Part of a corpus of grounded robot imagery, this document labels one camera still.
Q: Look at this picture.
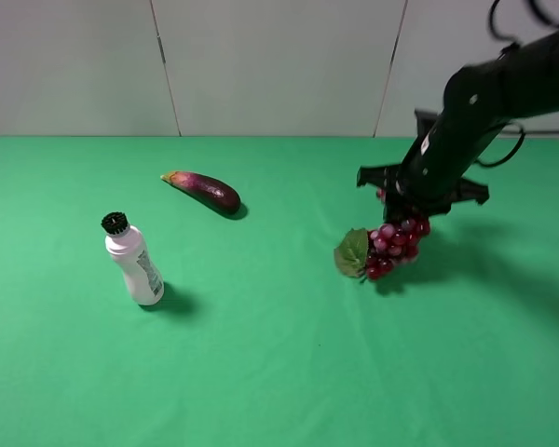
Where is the purple eggplant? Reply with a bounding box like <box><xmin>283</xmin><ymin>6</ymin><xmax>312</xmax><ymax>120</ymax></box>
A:
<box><xmin>160</xmin><ymin>170</ymin><xmax>242</xmax><ymax>215</ymax></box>

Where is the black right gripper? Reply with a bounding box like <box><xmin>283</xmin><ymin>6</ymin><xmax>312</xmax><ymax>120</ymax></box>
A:
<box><xmin>357</xmin><ymin>164</ymin><xmax>490</xmax><ymax>222</ymax></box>

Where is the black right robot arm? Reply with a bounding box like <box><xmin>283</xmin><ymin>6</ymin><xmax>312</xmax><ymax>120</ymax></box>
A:
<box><xmin>357</xmin><ymin>3</ymin><xmax>559</xmax><ymax>223</ymax></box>

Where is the white bottle with black cap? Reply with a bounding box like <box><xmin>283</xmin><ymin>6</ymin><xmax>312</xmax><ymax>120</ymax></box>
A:
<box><xmin>101</xmin><ymin>211</ymin><xmax>165</xmax><ymax>306</ymax></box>

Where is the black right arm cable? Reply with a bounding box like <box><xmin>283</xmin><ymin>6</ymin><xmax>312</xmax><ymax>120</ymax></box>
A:
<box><xmin>474</xmin><ymin>119</ymin><xmax>559</xmax><ymax>168</ymax></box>

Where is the red grape bunch with leaf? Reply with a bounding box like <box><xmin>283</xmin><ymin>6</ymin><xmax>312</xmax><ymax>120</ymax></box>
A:
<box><xmin>334</xmin><ymin>207</ymin><xmax>431</xmax><ymax>281</ymax></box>

